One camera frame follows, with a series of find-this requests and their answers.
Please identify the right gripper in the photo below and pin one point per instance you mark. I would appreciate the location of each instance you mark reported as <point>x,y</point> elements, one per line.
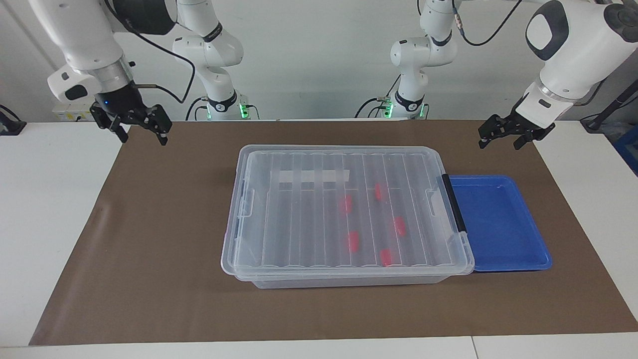
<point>119,99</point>

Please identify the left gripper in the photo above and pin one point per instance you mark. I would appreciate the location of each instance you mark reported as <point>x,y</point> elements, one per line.
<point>519,122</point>

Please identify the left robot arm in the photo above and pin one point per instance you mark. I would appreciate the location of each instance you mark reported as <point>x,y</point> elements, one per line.
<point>573,55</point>

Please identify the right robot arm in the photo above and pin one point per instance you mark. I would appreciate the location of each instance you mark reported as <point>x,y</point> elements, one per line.
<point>84,40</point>

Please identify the red block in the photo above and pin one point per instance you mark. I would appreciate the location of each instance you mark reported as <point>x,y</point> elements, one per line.
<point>346,203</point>
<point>399,225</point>
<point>380,191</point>
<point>386,257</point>
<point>353,241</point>

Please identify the clear plastic box lid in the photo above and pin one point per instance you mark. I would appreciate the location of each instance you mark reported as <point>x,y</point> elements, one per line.
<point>344,214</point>

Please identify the clear plastic storage box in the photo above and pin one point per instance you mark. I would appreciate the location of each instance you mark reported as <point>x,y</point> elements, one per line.
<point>349,280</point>

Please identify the white power strip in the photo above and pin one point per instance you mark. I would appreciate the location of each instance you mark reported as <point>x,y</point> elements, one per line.
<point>72,113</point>

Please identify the blue plastic tray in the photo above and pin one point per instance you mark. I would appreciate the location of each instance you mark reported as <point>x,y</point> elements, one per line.
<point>498,224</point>

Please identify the black stand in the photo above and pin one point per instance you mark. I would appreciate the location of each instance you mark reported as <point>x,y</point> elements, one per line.
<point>610,107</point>
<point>9,124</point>

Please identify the blue crate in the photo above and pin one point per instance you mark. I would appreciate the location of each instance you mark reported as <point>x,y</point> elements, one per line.
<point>627,149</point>

